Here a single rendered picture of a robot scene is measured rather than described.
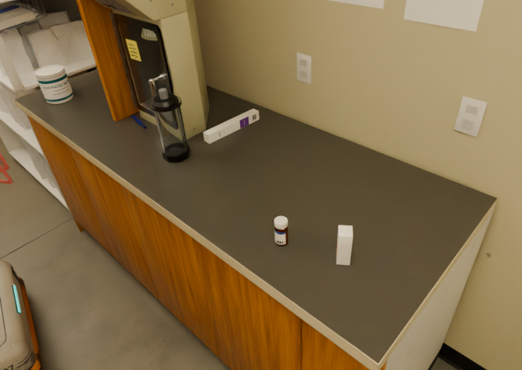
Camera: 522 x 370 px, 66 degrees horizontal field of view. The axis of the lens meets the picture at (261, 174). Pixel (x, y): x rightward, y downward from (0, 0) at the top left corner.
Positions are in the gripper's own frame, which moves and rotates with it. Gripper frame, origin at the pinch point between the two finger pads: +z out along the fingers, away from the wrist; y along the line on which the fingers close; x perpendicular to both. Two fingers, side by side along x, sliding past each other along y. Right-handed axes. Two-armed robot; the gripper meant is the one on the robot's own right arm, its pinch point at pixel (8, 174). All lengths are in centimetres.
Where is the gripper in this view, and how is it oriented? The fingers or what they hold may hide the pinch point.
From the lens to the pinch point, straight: 164.7
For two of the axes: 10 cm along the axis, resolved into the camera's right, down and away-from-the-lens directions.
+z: 4.1, 5.6, 7.2
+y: -5.4, -4.8, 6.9
